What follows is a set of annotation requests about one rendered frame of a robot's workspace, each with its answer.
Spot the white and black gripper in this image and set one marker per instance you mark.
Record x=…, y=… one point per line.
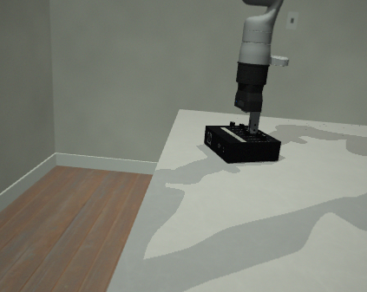
x=254, y=61

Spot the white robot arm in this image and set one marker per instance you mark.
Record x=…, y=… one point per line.
x=260, y=28

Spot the black lighting desk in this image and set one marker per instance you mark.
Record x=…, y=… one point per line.
x=235, y=144

